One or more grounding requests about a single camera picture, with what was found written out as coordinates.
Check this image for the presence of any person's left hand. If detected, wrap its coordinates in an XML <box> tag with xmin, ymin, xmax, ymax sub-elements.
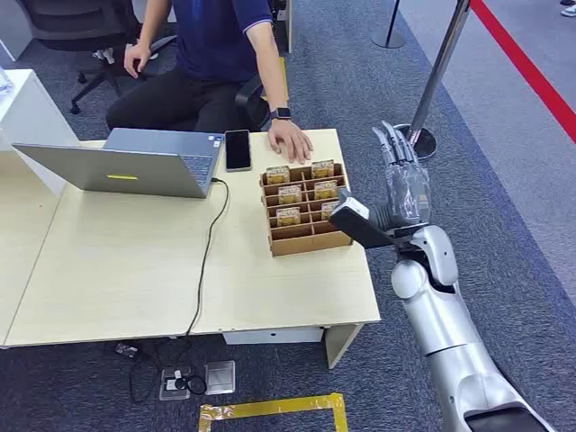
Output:
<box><xmin>266</xmin><ymin>119</ymin><xmax>315</xmax><ymax>165</ymax></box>

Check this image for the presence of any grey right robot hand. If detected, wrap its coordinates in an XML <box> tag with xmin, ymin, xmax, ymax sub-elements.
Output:
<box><xmin>371</xmin><ymin>120</ymin><xmax>433</xmax><ymax>232</ymax></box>

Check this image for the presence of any person's right hand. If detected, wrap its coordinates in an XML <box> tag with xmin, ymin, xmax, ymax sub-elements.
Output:
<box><xmin>124</xmin><ymin>41</ymin><xmax>152</xmax><ymax>80</ymax></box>

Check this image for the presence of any person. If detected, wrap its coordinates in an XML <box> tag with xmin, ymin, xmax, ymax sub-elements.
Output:
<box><xmin>105</xmin><ymin>0</ymin><xmax>315</xmax><ymax>165</ymax></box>

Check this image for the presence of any cardboard card organizer box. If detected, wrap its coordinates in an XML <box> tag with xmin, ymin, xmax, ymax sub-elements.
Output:
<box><xmin>260</xmin><ymin>158</ymin><xmax>353</xmax><ymax>258</ymax></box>

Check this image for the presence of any yellow floor tape strip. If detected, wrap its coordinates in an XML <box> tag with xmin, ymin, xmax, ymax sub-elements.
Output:
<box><xmin>261</xmin><ymin>56</ymin><xmax>290</xmax><ymax>104</ymax></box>

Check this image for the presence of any black chair armrest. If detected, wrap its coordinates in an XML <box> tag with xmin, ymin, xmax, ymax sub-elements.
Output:
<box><xmin>234</xmin><ymin>74</ymin><xmax>272</xmax><ymax>131</ymax></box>

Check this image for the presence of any black smartphone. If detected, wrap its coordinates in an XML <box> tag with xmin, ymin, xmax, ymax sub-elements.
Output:
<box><xmin>224</xmin><ymin>129</ymin><xmax>253</xmax><ymax>173</ymax></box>

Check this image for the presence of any black wheeled office chair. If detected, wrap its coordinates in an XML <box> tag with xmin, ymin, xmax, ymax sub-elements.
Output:
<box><xmin>20</xmin><ymin>0</ymin><xmax>179</xmax><ymax>115</ymax></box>

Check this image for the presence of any grey laptop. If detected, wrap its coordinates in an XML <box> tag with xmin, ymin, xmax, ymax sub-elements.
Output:
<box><xmin>11</xmin><ymin>127</ymin><xmax>225</xmax><ymax>200</ymax></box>

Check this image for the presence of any pale wooden panel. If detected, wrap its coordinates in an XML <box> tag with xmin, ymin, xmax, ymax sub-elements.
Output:
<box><xmin>272</xmin><ymin>0</ymin><xmax>294</xmax><ymax>55</ymax></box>

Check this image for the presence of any white cabinet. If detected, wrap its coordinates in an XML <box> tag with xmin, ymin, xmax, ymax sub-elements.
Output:
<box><xmin>0</xmin><ymin>68</ymin><xmax>81</xmax><ymax>197</ymax></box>

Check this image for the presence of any grey cabinet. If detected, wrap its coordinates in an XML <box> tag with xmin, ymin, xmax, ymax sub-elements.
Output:
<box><xmin>0</xmin><ymin>0</ymin><xmax>35</xmax><ymax>63</ymax></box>

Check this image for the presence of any wooden desk leg panel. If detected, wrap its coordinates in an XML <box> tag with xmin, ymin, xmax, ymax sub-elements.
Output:
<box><xmin>325</xmin><ymin>323</ymin><xmax>365</xmax><ymax>370</ymax></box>

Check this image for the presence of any white under-desk tray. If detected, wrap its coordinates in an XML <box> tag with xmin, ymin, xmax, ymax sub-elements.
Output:
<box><xmin>222</xmin><ymin>326</ymin><xmax>325</xmax><ymax>346</ymax></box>

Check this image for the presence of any red barrier belt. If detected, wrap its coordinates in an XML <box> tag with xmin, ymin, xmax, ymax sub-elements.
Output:
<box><xmin>469</xmin><ymin>0</ymin><xmax>576</xmax><ymax>146</ymax></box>

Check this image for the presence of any silver floor socket lid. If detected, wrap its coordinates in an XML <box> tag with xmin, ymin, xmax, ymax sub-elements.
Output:
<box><xmin>205</xmin><ymin>360</ymin><xmax>236</xmax><ymax>396</ymax></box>

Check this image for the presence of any yellow floor tape rectangle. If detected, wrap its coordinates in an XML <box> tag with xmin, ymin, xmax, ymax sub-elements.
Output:
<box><xmin>198</xmin><ymin>392</ymin><xmax>350</xmax><ymax>432</ymax></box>

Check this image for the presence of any floor socket box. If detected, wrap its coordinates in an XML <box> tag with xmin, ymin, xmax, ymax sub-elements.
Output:
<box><xmin>159</xmin><ymin>366</ymin><xmax>193</xmax><ymax>401</ymax></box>

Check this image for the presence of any silver stanchion post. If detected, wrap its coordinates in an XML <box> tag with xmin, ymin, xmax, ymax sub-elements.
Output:
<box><xmin>393</xmin><ymin>0</ymin><xmax>472</xmax><ymax>163</ymax></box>

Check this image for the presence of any black laptop power cable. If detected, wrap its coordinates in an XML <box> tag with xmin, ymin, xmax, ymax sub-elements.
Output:
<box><xmin>129</xmin><ymin>176</ymin><xmax>230</xmax><ymax>402</ymax></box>

